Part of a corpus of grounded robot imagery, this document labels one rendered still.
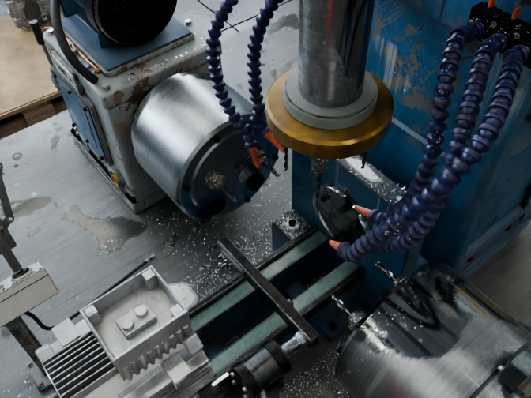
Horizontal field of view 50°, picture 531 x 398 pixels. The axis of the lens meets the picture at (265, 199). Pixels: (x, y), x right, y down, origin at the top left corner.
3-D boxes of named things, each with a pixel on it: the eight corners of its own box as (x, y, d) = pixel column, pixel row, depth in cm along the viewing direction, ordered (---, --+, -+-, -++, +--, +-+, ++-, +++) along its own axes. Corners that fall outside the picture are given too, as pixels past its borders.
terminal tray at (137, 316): (158, 288, 91) (150, 263, 86) (195, 336, 86) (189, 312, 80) (91, 332, 87) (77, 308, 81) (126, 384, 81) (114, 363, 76)
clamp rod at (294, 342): (300, 333, 93) (300, 328, 92) (308, 342, 92) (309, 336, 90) (261, 363, 90) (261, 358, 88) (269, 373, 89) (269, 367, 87)
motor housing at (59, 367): (160, 317, 105) (140, 258, 91) (220, 396, 95) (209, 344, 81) (60, 383, 98) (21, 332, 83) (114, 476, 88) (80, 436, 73)
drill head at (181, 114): (198, 108, 143) (186, 20, 124) (293, 193, 124) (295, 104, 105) (111, 154, 134) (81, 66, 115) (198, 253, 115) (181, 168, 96)
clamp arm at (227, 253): (321, 340, 93) (229, 242, 106) (323, 332, 90) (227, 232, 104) (306, 353, 91) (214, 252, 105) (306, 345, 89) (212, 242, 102)
